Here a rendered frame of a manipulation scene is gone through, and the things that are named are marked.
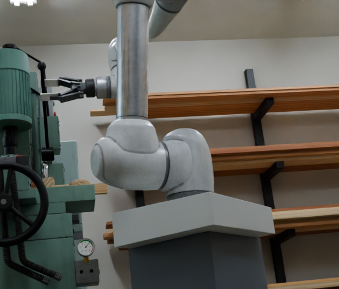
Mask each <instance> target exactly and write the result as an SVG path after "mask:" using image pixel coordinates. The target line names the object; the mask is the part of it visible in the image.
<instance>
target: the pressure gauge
mask: <svg viewBox="0 0 339 289"><path fill-rule="evenodd" d="M86 246H87V247H86ZM85 247H86V248H85ZM94 250H95V245H94V242H93V241H92V240H91V239H88V238H84V239H81V240H80V241H79V242H78V244H77V252H78V254H79V255H80V256H82V257H84V262H85V263H88V262H89V258H88V257H89V256H91V255H92V254H93V252H94Z"/></svg>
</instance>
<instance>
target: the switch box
mask: <svg viewBox="0 0 339 289"><path fill-rule="evenodd" d="M38 92H39V93H42V88H41V87H39V88H38ZM47 93H53V92H52V87H47ZM48 104H49V116H54V110H53V101H48ZM39 108H40V117H43V116H44V113H43V106H42V101H40V96H39Z"/></svg>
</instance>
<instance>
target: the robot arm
mask: <svg viewBox="0 0 339 289"><path fill-rule="evenodd" d="M112 1H113V4H114V6H115V8H116V9H117V10H118V18H117V37H116V38H114V39H113V40H112V41H111V43H110V45H109V48H108V63H109V67H110V71H111V76H97V77H96V80H94V79H85V83H83V80H82V79H73V78H68V77H59V79H45V87H59V86H60V85H61V86H63V87H67V88H70V90H69V91H66V92H63V93H41V94H40V101H54V100H58V101H60V102H61V103H64V102H67V101H71V100H76V99H83V98H84V94H85V95H86V97H95V96H96V97H97V99H116V120H115V121H113V122H112V123H111V124H110V126H109V127H108V129H107V133H106V137H105V138H101V139H99V140H98V141H97V142H96V144H95V145H94V147H93V149H92V151H91V158H90V163H91V170H92V173H93V175H94V176H95V177H96V178H97V179H98V180H100V181H101V182H103V183H105V184H107V185H110V186H113V187H115V188H120V189H126V190H160V191H162V192H166V201H170V200H175V199H178V198H183V197H188V196H193V195H196V194H201V193H206V192H212V193H214V174H213V164H212V157H211V153H210V150H209V147H208V145H207V143H206V140H205V139H204V137H203V136H202V135H201V134H200V133H199V132H198V131H196V130H194V129H191V128H179V129H176V130H174V131H171V132H169V133H168V134H167V135H166V136H165V137H164V139H163V142H159V141H158V137H157V134H156V131H155V128H154V126H153V125H152V124H151V123H150V122H149V121H148V90H149V82H148V75H149V40H150V39H153V38H156V37H157V36H159V35H160V34H161V33H162V32H163V31H164V30H165V29H166V27H167V26H168V24H170V22H171V21H172V20H173V19H174V17H175V16H176V15H177V14H178V13H179V12H180V11H181V9H182V8H183V7H184V5H185V4H186V3H187V1H188V0H155V1H154V6H153V10H152V13H151V17H150V19H149V9H150V8H151V6H152V4H153V0H112Z"/></svg>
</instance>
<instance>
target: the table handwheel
mask: <svg viewBox="0 0 339 289"><path fill-rule="evenodd" d="M0 170H8V172H7V178H6V184H5V189H4V192H3V193H1V194H0V213H7V219H11V218H13V217H14V214H15V215H16V216H17V217H19V218H20V219H21V220H23V221H24V222H25V223H27V224H28V225H29V226H30V227H29V228H28V229H27V230H26V231H24V232H23V233H21V234H19V235H17V236H14V237H10V238H5V239H0V247H10V246H14V245H17V244H20V243H23V242H24V241H26V240H28V239H29V238H31V237H32V236H33V235H34V234H35V233H36V232H37V231H38V230H39V229H40V228H41V226H42V224H43V223H44V221H45V218H46V215H47V212H48V207H49V198H48V192H47V189H46V187H45V184H44V183H43V181H42V179H41V178H40V177H39V175H38V174H37V173H36V172H35V171H33V170H32V169H31V168H29V167H27V166H25V165H23V164H20V163H17V162H10V161H1V162H0ZM13 170H15V171H18V172H20V173H22V174H24V175H26V176H27V177H29V178H30V179H31V180H32V181H33V183H34V184H35V186H36V187H37V189H38V192H39V195H40V210H39V213H38V215H37V218H36V219H35V221H34V222H32V221H31V220H29V219H28V218H27V217H25V216H24V215H23V214H22V213H20V212H19V211H18V210H17V209H16V208H14V201H13V199H12V197H11V196H10V195H9V190H10V183H11V177H12V173H13Z"/></svg>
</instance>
